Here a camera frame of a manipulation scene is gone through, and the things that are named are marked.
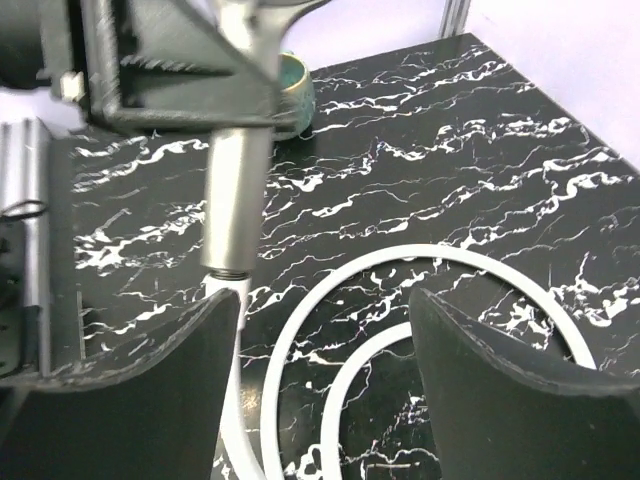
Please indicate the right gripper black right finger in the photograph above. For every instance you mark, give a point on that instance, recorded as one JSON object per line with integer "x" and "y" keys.
{"x": 500, "y": 409}

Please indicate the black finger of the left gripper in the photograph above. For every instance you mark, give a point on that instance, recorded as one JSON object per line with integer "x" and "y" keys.
{"x": 162, "y": 65}

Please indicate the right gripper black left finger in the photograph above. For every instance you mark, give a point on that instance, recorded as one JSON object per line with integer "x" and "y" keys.
{"x": 148, "y": 409}

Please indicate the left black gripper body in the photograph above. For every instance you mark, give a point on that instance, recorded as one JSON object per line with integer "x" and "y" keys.
{"x": 70, "y": 46}

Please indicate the grey shower head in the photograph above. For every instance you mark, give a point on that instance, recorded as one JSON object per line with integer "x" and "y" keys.
{"x": 238, "y": 158}

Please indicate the teal ceramic cup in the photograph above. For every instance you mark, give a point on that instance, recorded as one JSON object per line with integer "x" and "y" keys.
{"x": 297, "y": 87}

